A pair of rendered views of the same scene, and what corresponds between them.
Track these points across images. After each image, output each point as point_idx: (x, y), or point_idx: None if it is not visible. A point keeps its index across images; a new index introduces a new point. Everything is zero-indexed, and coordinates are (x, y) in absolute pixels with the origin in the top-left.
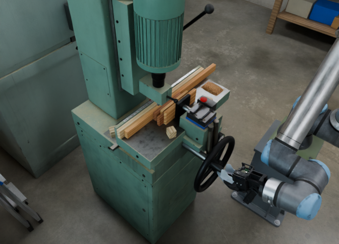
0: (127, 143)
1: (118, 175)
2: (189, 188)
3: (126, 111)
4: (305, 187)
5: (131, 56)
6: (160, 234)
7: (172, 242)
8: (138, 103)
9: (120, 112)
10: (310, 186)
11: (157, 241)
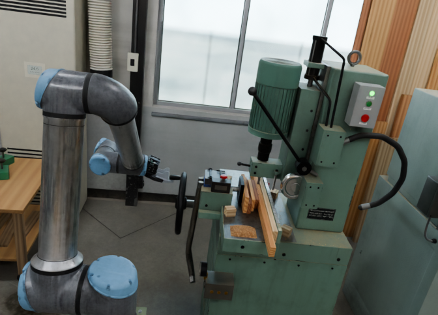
0: (246, 171)
1: None
2: (204, 314)
3: (289, 208)
4: (109, 144)
5: None
6: (201, 306)
7: (186, 314)
8: (292, 218)
9: (288, 200)
10: (105, 145)
11: (199, 307)
